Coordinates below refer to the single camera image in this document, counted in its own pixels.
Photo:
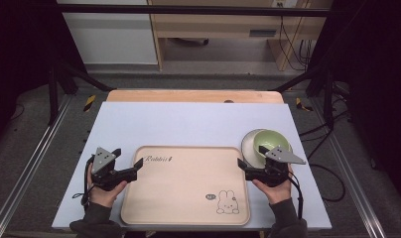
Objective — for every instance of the beige tray with rabbit print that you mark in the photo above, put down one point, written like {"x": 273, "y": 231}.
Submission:
{"x": 185, "y": 188}

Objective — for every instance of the black metal frame stand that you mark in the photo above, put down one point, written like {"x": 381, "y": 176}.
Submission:
{"x": 53, "y": 89}
{"x": 327, "y": 95}

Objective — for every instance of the wooden table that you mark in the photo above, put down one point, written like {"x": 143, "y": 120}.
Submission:
{"x": 188, "y": 96}

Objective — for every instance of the white cabinet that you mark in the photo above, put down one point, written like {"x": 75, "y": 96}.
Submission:
{"x": 109, "y": 36}

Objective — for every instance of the yellow and black tape strip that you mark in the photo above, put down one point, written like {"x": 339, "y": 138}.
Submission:
{"x": 300, "y": 104}
{"x": 89, "y": 102}

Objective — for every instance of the light wooden desk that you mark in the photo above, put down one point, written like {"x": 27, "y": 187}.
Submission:
{"x": 221, "y": 26}

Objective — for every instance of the black horizontal frame bar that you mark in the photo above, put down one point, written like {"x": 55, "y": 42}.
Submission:
{"x": 188, "y": 9}

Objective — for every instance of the green bowl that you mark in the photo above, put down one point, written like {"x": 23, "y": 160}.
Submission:
{"x": 274, "y": 139}

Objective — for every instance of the aluminium floor rail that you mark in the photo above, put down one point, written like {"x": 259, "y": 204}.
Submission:
{"x": 354, "y": 185}
{"x": 26, "y": 170}

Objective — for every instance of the person's right hand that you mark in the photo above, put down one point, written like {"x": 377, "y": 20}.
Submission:
{"x": 278, "y": 194}

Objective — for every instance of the grey plate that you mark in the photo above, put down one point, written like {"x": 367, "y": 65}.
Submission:
{"x": 248, "y": 148}

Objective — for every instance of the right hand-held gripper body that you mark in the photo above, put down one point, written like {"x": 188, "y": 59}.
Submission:
{"x": 274, "y": 172}

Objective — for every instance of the person's left hand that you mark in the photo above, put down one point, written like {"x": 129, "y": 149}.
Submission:
{"x": 104, "y": 197}

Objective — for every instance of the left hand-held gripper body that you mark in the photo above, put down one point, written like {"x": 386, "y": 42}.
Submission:
{"x": 104, "y": 173}

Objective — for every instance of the dark curtain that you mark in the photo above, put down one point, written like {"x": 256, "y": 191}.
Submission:
{"x": 20, "y": 53}
{"x": 377, "y": 72}

